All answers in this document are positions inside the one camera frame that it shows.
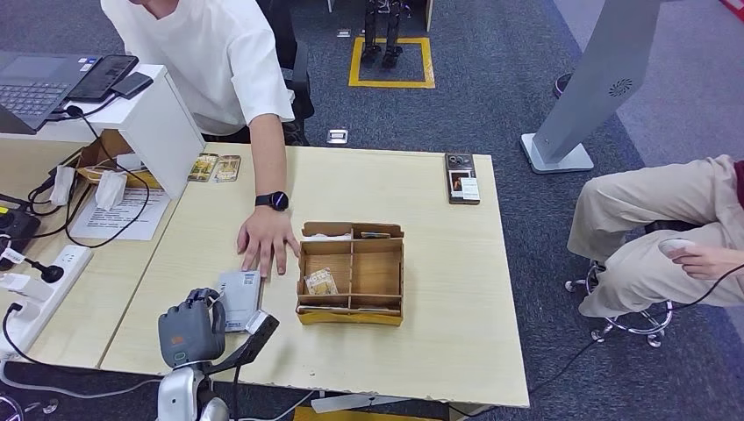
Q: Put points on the black office chair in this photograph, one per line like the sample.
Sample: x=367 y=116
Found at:
x=304 y=107

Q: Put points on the dark round base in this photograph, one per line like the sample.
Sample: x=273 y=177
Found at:
x=559 y=84

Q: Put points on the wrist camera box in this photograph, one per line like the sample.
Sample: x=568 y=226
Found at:
x=256 y=334

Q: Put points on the yellow printed card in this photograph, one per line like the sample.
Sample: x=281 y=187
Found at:
x=227 y=169
x=203 y=168

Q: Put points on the white cards stack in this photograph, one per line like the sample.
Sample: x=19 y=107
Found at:
x=319 y=309

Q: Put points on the black power plug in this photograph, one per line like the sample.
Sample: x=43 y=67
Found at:
x=51 y=273

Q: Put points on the red object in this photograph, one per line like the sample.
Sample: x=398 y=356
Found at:
x=735 y=7

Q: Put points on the open cardboard box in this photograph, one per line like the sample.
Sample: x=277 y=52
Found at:
x=96 y=154

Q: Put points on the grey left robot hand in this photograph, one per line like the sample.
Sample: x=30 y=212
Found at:
x=192 y=331

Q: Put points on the white power strip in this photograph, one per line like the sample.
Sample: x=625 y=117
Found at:
x=67 y=270

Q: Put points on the white charger plug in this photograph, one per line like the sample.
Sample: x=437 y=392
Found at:
x=26 y=286

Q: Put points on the person's left forearm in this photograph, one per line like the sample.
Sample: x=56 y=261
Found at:
x=268 y=157

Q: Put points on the black controller device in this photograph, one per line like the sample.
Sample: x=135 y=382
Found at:
x=17 y=229

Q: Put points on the person's left hand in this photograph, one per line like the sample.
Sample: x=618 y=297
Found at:
x=267 y=232

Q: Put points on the person's hand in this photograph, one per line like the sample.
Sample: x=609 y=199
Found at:
x=712 y=261

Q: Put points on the black wristwatch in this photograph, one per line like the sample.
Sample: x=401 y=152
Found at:
x=272 y=201

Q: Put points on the grey laptop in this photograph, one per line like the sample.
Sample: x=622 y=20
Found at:
x=32 y=87

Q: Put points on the white handheld object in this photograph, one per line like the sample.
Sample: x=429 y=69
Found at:
x=674 y=244

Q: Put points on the chrome wheeled stool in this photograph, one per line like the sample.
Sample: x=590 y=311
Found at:
x=633 y=322

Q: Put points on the grey kiosk stand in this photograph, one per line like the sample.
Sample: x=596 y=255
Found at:
x=598 y=75

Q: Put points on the wooden compartment box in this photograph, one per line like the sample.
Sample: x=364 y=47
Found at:
x=375 y=273

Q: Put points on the printed paper sheet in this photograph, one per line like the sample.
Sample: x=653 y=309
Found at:
x=116 y=221

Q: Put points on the large black smartphone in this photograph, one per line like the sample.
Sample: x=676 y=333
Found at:
x=103 y=78

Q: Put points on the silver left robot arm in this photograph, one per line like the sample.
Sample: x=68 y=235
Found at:
x=177 y=398

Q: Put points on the silver floor socket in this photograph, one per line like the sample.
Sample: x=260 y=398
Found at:
x=343 y=33
x=336 y=136

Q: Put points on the person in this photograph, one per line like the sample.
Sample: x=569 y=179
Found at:
x=645 y=203
x=203 y=52

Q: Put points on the black robot legs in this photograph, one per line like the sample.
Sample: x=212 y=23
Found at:
x=372 y=52

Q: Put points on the grey card reader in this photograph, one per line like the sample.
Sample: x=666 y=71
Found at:
x=241 y=296

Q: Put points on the brown smartphone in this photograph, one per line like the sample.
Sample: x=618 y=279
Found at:
x=462 y=180

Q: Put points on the white table bracket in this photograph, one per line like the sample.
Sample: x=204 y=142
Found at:
x=349 y=402

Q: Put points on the white desk riser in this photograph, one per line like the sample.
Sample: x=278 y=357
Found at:
x=151 y=125

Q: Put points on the white paper slips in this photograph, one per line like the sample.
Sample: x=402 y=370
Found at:
x=325 y=237

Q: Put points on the dark card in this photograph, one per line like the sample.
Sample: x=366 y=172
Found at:
x=375 y=235

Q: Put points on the yellow board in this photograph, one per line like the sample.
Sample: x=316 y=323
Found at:
x=325 y=416

